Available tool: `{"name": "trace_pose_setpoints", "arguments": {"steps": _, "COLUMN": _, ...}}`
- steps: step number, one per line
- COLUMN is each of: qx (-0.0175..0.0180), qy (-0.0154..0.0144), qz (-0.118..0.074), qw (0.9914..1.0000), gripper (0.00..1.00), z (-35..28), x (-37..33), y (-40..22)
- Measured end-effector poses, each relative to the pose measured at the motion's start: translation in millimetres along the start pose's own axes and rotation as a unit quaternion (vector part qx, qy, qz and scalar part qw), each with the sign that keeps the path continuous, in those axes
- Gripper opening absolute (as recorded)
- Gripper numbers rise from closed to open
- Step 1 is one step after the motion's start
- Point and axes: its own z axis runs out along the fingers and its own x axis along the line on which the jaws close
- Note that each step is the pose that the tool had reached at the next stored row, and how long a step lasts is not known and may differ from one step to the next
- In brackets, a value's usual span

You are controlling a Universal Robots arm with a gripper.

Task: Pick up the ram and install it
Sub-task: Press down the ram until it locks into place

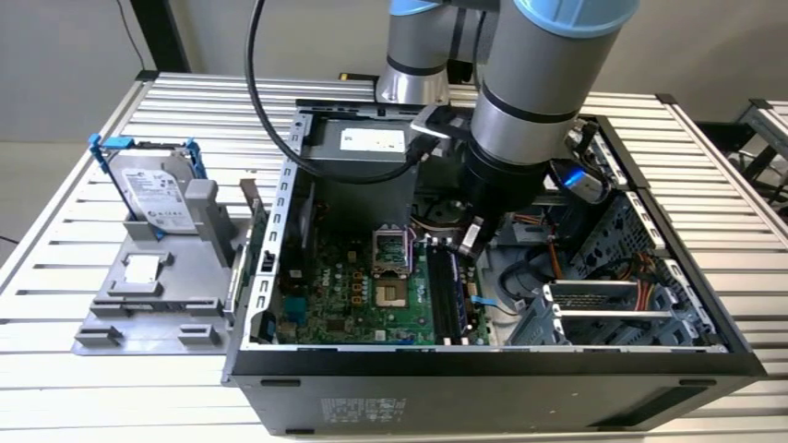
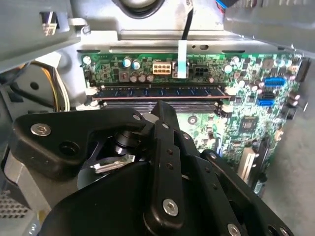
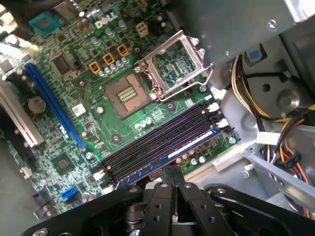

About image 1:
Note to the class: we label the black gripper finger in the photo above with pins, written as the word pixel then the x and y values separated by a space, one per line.
pixel 474 240

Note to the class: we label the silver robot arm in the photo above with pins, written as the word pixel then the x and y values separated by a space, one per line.
pixel 542 69

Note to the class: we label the black RAM slot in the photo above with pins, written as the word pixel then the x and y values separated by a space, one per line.
pixel 462 340
pixel 436 290

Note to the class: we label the black round fan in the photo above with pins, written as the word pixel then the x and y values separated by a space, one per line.
pixel 438 212

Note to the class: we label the CPU socket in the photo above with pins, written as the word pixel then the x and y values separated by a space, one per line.
pixel 392 293

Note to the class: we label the grey power supply unit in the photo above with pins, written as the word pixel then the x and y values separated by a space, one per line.
pixel 344 194

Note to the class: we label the green motherboard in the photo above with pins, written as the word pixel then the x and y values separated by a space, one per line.
pixel 344 295

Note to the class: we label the grey disk bay cage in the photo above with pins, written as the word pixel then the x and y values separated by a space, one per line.
pixel 615 314

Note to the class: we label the blue expansion slot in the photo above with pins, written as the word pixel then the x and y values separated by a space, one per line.
pixel 295 308

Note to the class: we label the black PC case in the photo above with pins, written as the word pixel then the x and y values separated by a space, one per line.
pixel 492 392

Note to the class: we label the yellow black plug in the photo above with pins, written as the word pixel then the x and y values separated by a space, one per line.
pixel 348 75

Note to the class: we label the graphics card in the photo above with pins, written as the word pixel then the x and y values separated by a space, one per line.
pixel 254 203

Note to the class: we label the grey parts rack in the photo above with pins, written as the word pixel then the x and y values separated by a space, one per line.
pixel 184 277

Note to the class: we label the hard disk in blue carrier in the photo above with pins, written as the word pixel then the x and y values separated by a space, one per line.
pixel 151 194

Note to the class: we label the metal frame side table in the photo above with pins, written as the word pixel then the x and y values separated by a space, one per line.
pixel 770 124

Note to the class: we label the black upright post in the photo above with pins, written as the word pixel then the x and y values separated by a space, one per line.
pixel 163 32

